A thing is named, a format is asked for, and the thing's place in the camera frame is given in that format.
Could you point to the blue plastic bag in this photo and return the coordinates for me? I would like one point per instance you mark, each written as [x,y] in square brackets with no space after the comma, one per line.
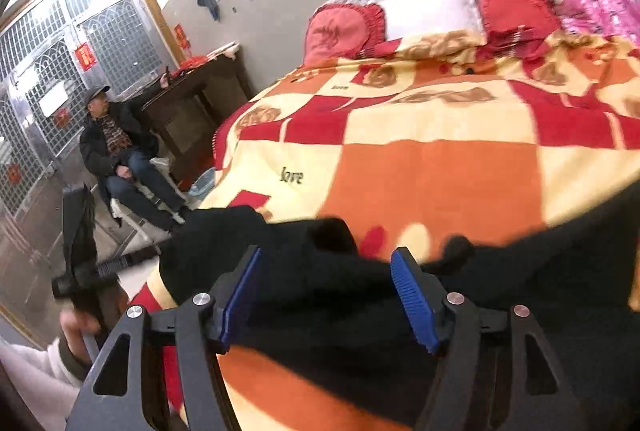
[202,183]

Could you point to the dark wooden desk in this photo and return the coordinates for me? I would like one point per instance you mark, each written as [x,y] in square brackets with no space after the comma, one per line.
[185,121]

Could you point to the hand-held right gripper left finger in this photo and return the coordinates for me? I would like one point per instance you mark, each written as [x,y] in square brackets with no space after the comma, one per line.
[240,301]

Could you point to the white pillow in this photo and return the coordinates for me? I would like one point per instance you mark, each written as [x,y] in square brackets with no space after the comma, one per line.
[430,8]

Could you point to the pale pink cloth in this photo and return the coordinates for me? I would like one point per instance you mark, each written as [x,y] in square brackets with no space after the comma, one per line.
[225,52]

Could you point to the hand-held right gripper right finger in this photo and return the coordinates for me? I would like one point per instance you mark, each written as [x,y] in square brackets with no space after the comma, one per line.
[412,306]

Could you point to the red paper decoration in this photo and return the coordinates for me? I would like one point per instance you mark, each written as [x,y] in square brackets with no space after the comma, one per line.
[85,56]
[181,36]
[14,173]
[61,117]

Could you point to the pale red heart pillow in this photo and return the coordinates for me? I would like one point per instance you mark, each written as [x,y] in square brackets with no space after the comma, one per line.
[335,33]

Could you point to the checkered rose printed blanket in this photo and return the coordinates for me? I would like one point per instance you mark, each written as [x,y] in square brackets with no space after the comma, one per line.
[425,161]

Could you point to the white chair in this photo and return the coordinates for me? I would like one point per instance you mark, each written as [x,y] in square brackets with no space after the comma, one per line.
[131,217]

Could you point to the white paper notice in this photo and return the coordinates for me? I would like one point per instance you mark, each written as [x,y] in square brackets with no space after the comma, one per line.
[53,98]

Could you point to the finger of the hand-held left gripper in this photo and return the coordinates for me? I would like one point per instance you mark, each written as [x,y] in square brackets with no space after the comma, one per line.
[130,259]

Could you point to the black pants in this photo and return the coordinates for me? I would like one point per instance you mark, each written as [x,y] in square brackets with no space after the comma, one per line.
[325,301]

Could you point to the red cloth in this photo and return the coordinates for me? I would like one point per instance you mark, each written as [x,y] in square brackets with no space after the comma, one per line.
[192,62]

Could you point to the person's left hand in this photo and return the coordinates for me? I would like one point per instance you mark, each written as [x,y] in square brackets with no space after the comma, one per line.
[80,326]

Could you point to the deep red heart pillow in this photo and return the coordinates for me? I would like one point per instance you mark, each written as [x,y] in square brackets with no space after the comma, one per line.
[515,11]

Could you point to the metal grille window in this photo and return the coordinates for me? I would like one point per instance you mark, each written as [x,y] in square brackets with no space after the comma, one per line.
[115,36]

